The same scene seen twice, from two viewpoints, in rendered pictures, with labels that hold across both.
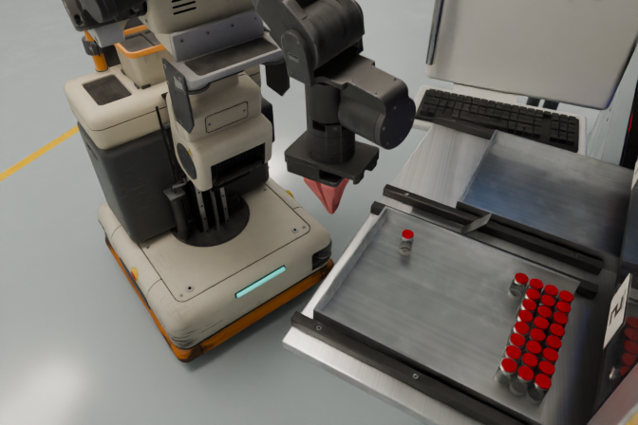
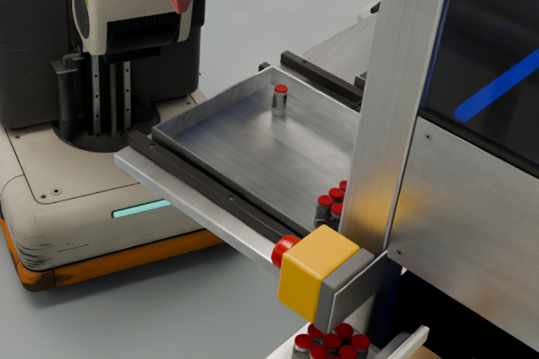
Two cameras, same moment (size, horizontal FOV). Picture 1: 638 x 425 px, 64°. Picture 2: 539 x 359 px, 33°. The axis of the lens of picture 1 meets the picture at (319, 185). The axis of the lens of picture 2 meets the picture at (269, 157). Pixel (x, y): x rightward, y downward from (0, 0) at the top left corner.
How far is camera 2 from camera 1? 0.64 m
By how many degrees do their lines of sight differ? 7
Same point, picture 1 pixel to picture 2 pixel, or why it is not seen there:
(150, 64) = not seen: outside the picture
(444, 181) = (358, 64)
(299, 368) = (176, 336)
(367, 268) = (229, 118)
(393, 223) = not seen: hidden behind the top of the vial
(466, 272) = (336, 141)
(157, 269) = (22, 163)
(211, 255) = (94, 162)
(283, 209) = not seen: hidden behind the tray
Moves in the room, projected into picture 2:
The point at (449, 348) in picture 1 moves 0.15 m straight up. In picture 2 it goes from (281, 192) to (293, 104)
